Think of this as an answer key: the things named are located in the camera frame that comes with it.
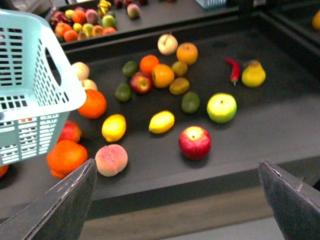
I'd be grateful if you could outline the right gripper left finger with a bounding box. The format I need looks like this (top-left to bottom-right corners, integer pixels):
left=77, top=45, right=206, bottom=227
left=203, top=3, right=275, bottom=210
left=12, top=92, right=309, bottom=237
left=0, top=158, right=97, bottom=240

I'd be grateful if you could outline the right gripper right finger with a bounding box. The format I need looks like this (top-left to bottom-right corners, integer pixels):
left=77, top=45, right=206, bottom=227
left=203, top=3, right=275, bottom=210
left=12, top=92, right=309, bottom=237
left=258, top=160, right=320, bottom=240

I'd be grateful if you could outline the yellow lemon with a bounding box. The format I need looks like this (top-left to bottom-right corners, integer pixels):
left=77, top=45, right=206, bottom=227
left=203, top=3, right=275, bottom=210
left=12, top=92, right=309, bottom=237
left=101, top=114, right=127, bottom=143
left=148, top=110, right=175, bottom=134

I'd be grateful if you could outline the light teal plastic basket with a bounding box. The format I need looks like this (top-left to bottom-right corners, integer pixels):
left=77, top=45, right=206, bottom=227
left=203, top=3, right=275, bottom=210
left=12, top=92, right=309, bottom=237
left=0, top=9, right=86, bottom=166

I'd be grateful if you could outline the blue basket on far shelf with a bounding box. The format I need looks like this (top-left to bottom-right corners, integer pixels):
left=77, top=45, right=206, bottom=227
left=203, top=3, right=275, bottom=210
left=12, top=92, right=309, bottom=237
left=195, top=0, right=227, bottom=10

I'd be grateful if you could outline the orange at front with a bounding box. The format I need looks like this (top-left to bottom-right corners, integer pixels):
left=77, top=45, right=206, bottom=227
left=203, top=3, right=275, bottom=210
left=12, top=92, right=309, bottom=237
left=46, top=139, right=88, bottom=179

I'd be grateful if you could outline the pink peach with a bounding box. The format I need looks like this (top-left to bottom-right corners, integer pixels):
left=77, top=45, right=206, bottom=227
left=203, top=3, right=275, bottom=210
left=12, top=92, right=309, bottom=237
left=95, top=144, right=128, bottom=177

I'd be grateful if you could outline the red pomegranate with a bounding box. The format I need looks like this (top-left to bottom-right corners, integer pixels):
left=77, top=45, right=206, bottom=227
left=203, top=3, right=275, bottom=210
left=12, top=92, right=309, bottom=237
left=58, top=120, right=84, bottom=143

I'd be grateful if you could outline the big orange in middle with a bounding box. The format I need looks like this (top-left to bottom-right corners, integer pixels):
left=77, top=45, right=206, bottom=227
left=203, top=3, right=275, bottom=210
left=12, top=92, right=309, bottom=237
left=78, top=89, right=108, bottom=120

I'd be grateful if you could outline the red apple front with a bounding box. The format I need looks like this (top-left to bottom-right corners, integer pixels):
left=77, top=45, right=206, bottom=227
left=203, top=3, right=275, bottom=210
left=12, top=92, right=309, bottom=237
left=178, top=126, right=212, bottom=161

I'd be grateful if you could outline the green apple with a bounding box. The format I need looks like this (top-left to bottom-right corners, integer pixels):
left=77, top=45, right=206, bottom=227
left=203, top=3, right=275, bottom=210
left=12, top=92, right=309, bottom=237
left=206, top=92, right=237, bottom=124

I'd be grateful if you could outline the yellow pear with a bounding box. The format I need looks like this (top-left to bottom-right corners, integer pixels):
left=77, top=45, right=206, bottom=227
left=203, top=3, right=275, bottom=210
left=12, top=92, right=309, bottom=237
left=241, top=60, right=266, bottom=88

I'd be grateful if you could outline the green lime lower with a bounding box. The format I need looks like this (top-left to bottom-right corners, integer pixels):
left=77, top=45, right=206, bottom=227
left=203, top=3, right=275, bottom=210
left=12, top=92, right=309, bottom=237
left=115, top=83, right=132, bottom=103

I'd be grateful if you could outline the green lime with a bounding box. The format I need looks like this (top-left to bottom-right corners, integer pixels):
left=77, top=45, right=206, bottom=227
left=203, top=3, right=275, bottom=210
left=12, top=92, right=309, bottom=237
left=122, top=60, right=139, bottom=78
left=115, top=83, right=132, bottom=103
left=181, top=91, right=200, bottom=114

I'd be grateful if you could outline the white pear left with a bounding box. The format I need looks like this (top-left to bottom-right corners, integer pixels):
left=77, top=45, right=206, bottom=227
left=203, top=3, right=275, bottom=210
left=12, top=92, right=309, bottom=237
left=71, top=61, right=90, bottom=81

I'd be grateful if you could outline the red chili pepper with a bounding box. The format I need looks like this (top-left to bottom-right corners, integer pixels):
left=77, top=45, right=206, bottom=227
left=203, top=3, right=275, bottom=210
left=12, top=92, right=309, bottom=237
left=225, top=58, right=241, bottom=86

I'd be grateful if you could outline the green lime right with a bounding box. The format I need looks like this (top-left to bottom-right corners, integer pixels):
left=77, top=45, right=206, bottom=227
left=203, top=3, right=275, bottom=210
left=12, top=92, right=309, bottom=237
left=181, top=91, right=200, bottom=114

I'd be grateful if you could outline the red yellow apple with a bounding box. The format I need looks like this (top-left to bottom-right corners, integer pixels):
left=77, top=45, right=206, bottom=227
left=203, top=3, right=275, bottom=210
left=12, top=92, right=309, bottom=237
left=129, top=71, right=153, bottom=95

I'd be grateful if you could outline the green lime upper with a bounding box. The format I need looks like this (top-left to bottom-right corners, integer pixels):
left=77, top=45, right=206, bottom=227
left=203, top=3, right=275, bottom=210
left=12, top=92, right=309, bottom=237
left=122, top=60, right=139, bottom=78

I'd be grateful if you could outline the brown kiwi lower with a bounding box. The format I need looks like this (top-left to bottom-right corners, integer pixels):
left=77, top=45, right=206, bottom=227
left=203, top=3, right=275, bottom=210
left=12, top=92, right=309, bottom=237
left=169, top=77, right=190, bottom=95

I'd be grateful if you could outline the brown kiwi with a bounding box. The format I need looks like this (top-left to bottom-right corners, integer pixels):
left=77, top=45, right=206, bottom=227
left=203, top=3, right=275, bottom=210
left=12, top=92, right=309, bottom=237
left=169, top=77, right=190, bottom=95
left=171, top=61, right=188, bottom=77

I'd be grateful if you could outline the yellow orange fruit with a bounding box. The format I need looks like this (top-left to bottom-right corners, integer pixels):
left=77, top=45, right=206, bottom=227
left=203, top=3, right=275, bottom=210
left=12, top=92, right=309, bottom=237
left=151, top=64, right=175, bottom=89

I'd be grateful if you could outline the small tangerine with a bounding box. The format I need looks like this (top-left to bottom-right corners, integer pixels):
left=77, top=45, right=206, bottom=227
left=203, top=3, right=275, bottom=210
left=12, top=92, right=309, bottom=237
left=139, top=54, right=160, bottom=74

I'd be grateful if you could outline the brown kiwi upper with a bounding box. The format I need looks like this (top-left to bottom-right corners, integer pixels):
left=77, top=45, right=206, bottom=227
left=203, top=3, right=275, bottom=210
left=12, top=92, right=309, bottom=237
left=171, top=61, right=188, bottom=77

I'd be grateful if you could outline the golden orange top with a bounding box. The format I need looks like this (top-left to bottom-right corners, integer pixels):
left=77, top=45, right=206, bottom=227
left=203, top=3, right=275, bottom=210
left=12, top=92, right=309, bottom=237
left=176, top=42, right=198, bottom=66

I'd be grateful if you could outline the pile of far fruits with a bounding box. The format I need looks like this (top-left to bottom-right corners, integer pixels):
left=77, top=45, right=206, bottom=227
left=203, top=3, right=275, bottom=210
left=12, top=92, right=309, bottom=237
left=49, top=0, right=141, bottom=43

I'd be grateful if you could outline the white pear right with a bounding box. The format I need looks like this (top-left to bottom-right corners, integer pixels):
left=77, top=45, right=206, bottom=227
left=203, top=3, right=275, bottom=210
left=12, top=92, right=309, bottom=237
left=157, top=33, right=178, bottom=56

